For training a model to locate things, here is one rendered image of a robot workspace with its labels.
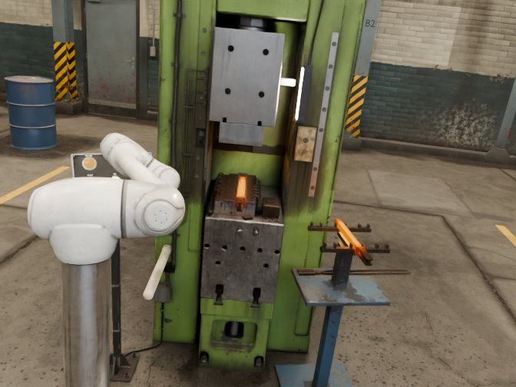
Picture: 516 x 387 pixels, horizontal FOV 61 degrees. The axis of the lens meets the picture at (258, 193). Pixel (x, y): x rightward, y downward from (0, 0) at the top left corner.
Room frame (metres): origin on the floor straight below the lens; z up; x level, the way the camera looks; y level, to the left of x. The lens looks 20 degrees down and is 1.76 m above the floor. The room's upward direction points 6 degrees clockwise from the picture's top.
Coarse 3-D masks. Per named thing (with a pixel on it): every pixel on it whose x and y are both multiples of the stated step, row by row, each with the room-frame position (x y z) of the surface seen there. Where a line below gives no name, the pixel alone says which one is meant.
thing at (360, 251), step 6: (336, 222) 1.95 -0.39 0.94; (342, 222) 1.94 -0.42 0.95; (342, 228) 1.87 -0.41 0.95; (348, 234) 1.81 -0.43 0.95; (348, 240) 1.78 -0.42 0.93; (354, 240) 1.75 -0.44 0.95; (354, 246) 1.71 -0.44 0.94; (360, 246) 1.69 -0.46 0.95; (360, 252) 1.64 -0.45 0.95; (366, 252) 1.64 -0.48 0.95; (360, 258) 1.63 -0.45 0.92; (366, 258) 1.59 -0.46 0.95; (366, 264) 1.58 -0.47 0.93
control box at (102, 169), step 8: (72, 160) 1.76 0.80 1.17; (80, 160) 1.77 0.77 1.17; (96, 160) 1.80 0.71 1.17; (104, 160) 1.82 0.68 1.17; (72, 168) 1.75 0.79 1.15; (80, 168) 1.76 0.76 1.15; (88, 168) 1.77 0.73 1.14; (96, 168) 1.79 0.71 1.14; (104, 168) 1.80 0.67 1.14; (112, 168) 1.82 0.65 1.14; (72, 176) 1.74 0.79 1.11; (80, 176) 1.74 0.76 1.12; (88, 176) 1.76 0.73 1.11; (96, 176) 1.77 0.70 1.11; (104, 176) 1.79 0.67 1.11; (112, 176) 1.80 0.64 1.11; (120, 176) 1.81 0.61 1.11
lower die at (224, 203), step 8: (224, 176) 2.35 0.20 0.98; (232, 176) 2.34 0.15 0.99; (248, 176) 2.36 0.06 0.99; (224, 184) 2.21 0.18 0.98; (232, 184) 2.20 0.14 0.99; (248, 184) 2.22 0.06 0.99; (224, 192) 2.10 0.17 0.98; (232, 192) 2.08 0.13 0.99; (248, 192) 2.10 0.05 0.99; (216, 200) 1.97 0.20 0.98; (224, 200) 1.97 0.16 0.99; (232, 200) 1.97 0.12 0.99; (248, 200) 1.98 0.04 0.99; (216, 208) 1.96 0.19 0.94; (224, 208) 1.97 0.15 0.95; (232, 208) 1.97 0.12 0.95; (248, 208) 1.97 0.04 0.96
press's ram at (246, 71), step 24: (216, 48) 1.96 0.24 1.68; (240, 48) 1.97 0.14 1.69; (264, 48) 1.97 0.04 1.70; (216, 72) 1.96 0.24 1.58; (240, 72) 1.97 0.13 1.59; (264, 72) 1.97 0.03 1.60; (216, 96) 1.96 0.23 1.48; (240, 96) 1.97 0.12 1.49; (264, 96) 1.97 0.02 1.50; (216, 120) 1.96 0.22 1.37; (240, 120) 1.97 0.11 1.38; (264, 120) 1.97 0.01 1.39
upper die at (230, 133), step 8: (224, 120) 2.02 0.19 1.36; (224, 128) 1.96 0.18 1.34; (232, 128) 1.97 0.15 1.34; (240, 128) 1.97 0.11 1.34; (248, 128) 1.97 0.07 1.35; (256, 128) 1.97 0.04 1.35; (224, 136) 1.96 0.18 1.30; (232, 136) 1.97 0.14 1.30; (240, 136) 1.97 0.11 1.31; (248, 136) 1.97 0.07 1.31; (256, 136) 1.97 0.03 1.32; (248, 144) 1.97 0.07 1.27; (256, 144) 1.97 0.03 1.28
